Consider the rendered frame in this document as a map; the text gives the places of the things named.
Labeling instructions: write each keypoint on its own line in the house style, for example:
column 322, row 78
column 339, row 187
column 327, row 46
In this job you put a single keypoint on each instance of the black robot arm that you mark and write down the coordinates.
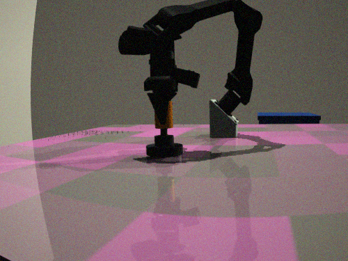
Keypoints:
column 177, row 19

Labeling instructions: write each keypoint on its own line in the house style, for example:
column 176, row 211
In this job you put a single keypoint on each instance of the orange cylinder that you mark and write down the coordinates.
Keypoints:
column 169, row 119

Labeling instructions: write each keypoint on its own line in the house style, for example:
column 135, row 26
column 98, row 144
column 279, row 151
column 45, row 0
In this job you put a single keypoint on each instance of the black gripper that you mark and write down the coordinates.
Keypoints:
column 161, row 83

